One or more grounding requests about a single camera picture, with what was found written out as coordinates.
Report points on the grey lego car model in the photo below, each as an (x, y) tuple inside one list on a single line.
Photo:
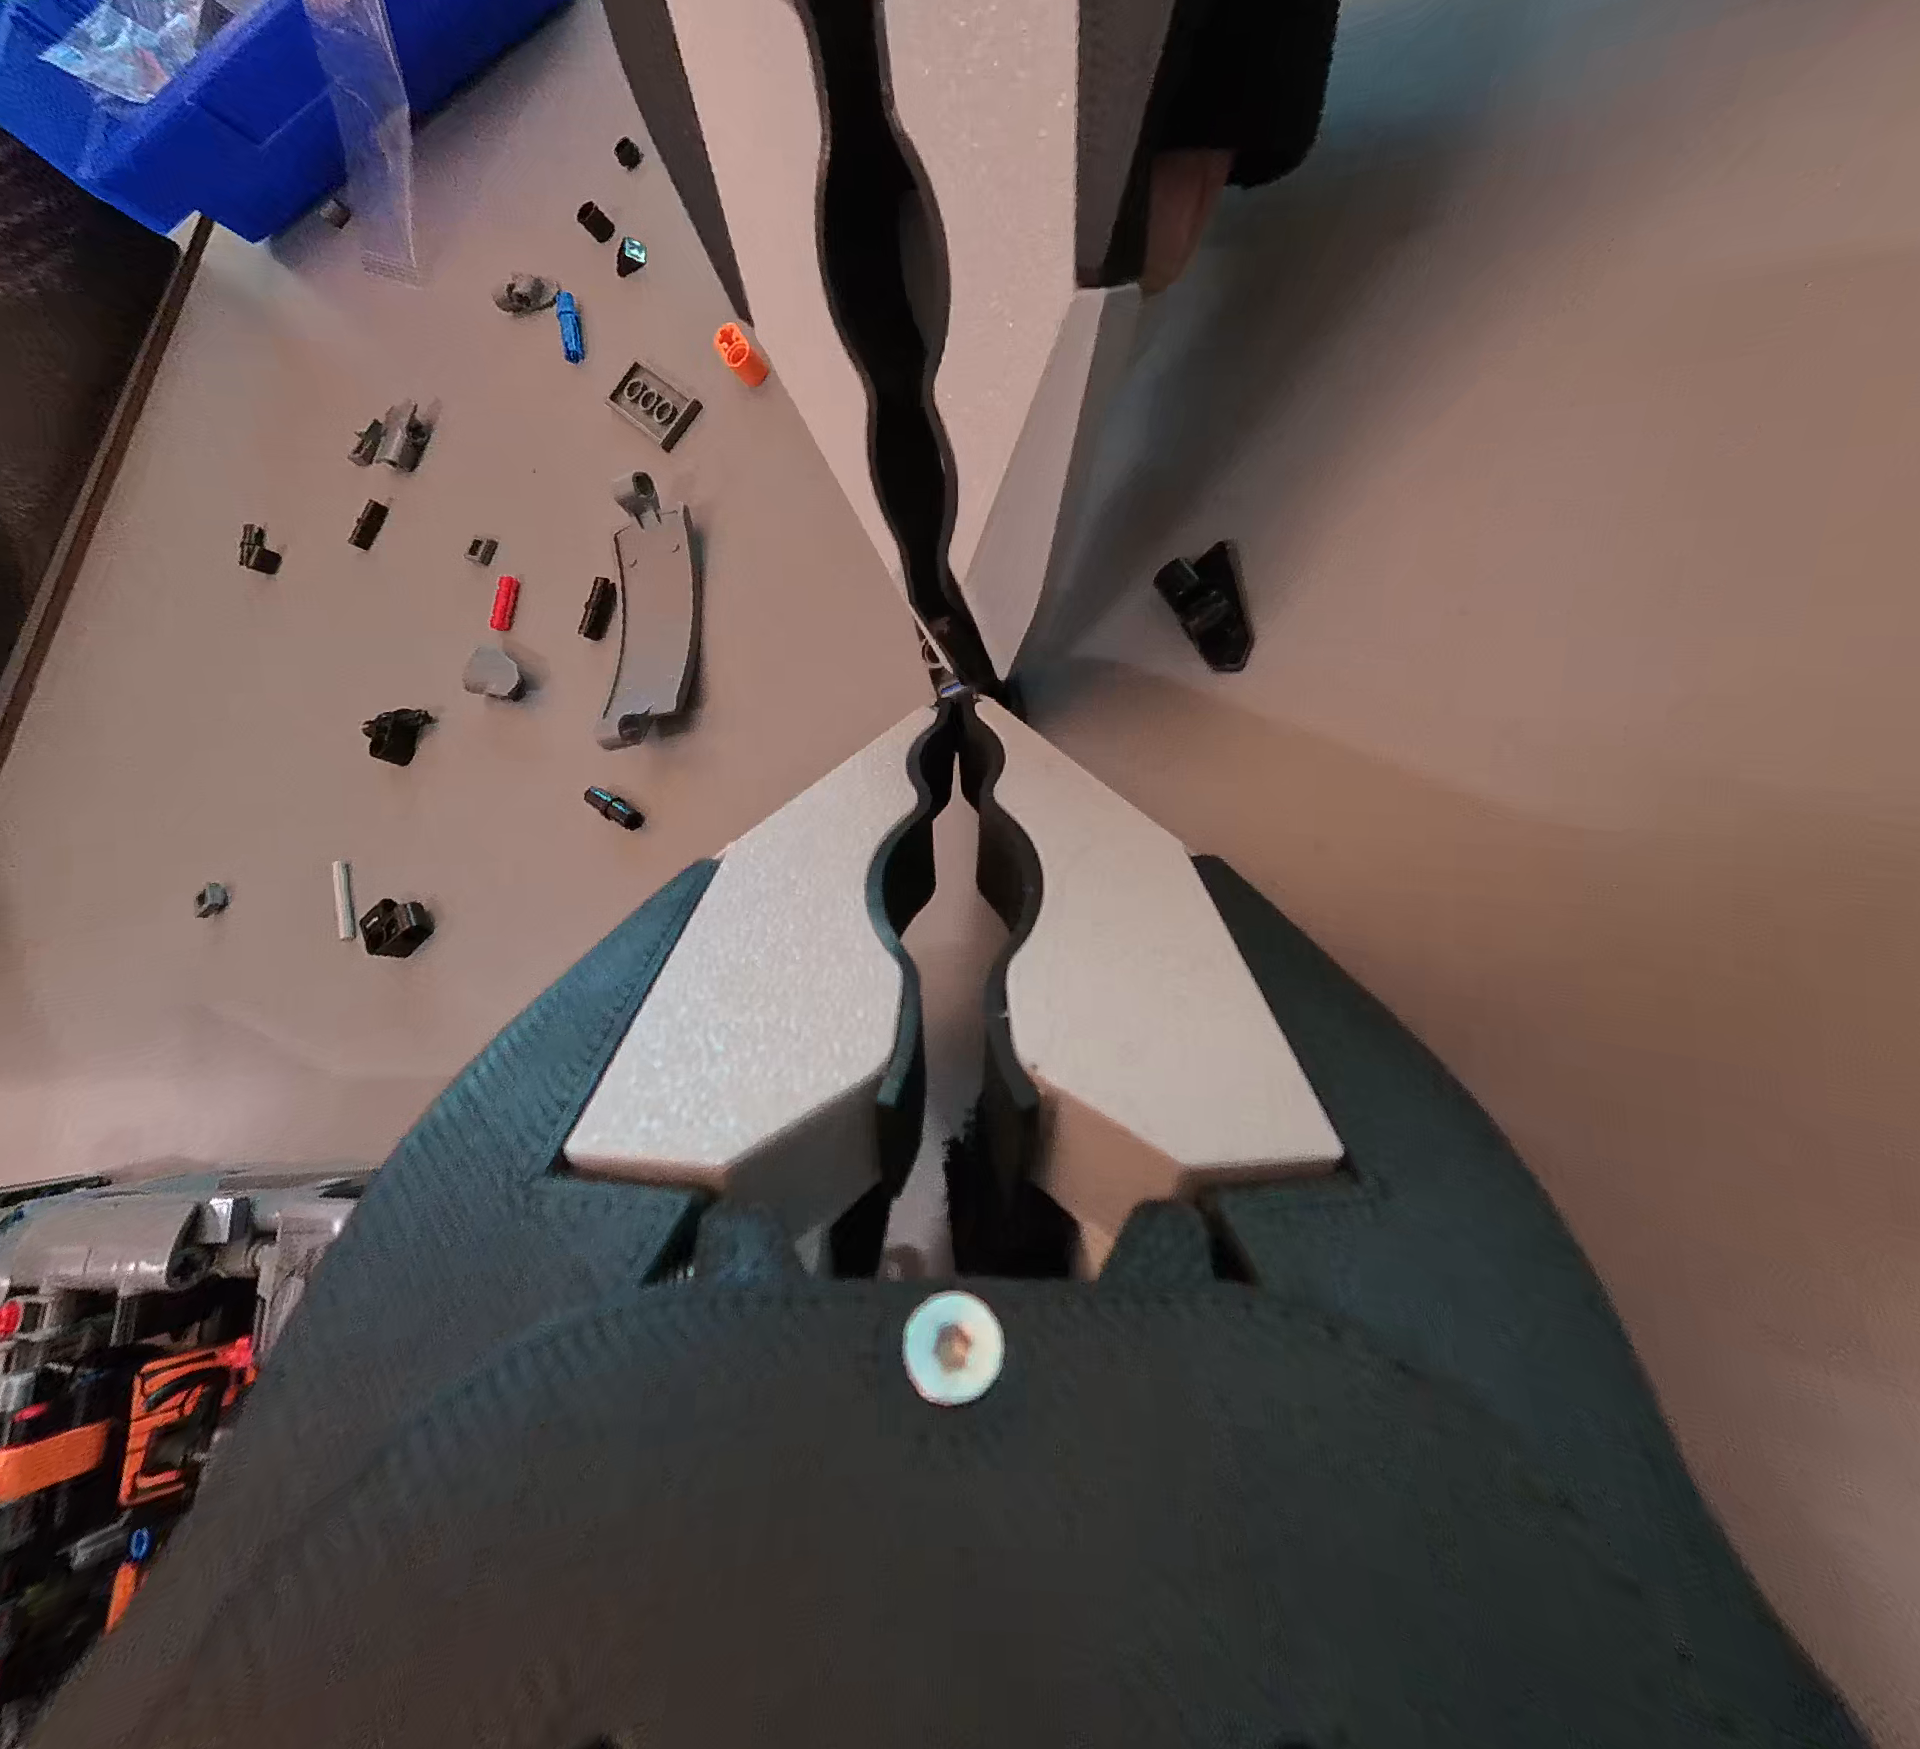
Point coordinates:
[(119, 1254)]

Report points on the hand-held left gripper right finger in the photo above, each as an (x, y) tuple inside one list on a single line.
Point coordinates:
[(1171, 1030)]

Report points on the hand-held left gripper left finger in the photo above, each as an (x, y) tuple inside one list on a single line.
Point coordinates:
[(736, 1030)]

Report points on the grey lego wedge piece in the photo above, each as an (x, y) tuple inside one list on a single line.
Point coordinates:
[(491, 671)]

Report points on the dark lego set box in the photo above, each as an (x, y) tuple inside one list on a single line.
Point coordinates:
[(61, 355)]

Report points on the orange lego connector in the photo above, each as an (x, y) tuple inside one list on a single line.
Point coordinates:
[(740, 355)]

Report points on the blue lego pin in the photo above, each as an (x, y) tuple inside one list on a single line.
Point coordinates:
[(570, 326)]

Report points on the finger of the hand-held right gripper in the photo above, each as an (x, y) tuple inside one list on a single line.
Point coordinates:
[(781, 204), (1036, 130)]

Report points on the scattered small black lego pieces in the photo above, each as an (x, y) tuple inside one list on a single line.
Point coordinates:
[(395, 929)]

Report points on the curved grey lego panel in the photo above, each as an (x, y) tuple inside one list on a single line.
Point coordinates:
[(653, 638)]

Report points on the grey rounded lego piece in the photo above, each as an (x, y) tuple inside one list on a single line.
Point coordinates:
[(524, 294)]

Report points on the dark grey lego bracket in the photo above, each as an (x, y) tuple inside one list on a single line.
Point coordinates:
[(395, 437)]

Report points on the pale grey lego axle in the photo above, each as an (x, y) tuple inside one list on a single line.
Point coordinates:
[(343, 900)]

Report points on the black angled lego connector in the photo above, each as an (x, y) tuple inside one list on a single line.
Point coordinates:
[(1207, 606)]

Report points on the small grey lego connector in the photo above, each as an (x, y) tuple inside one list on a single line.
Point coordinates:
[(636, 495)]

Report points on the dark grey lego plate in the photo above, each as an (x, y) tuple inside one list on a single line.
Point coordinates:
[(655, 403)]

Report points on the red lego pin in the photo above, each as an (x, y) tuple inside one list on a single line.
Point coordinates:
[(505, 600)]

